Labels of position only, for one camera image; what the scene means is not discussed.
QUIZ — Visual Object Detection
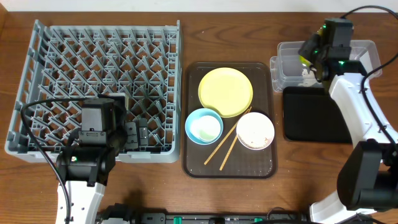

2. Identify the black waste tray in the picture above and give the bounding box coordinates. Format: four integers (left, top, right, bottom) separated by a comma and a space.
282, 86, 352, 144

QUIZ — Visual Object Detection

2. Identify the wooden chopstick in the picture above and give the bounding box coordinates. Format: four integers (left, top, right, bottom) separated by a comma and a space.
204, 106, 252, 165
219, 135, 238, 171

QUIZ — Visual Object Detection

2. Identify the grey dishwasher rack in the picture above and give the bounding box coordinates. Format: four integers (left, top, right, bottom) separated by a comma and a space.
4, 21, 182, 163

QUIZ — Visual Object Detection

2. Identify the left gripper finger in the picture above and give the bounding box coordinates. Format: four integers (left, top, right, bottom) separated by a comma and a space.
125, 122, 139, 149
138, 118, 149, 146

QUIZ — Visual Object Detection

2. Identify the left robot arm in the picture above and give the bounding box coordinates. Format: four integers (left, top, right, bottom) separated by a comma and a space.
56, 93, 148, 223

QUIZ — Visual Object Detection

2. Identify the clear plastic bin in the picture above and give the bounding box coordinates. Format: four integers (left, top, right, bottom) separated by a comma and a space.
270, 40, 381, 92

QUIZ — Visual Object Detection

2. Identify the light blue bowl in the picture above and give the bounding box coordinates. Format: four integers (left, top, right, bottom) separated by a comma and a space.
185, 108, 223, 145

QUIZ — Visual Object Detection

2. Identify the left wooden chopstick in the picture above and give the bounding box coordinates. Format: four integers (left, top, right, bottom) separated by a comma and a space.
204, 106, 252, 165

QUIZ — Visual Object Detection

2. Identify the white bowl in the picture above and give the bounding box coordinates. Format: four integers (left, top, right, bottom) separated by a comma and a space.
236, 112, 275, 151

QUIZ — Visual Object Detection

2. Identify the yellow plate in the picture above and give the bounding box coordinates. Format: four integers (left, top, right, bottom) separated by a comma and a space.
198, 67, 254, 118

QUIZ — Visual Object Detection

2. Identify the left black cable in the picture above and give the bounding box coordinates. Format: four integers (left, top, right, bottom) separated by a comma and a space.
20, 96, 103, 224

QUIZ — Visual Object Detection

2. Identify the white tissue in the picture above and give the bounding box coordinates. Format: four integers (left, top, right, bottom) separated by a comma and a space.
302, 68, 317, 83

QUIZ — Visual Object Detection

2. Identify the green orange snack wrapper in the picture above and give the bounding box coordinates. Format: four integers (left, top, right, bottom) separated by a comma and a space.
298, 28, 323, 67

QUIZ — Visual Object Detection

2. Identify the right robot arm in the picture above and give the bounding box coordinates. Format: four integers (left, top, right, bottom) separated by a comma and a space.
298, 34, 397, 223

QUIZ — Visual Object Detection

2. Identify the right wooden chopstick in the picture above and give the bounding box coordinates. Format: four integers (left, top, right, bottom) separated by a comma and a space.
219, 135, 238, 171

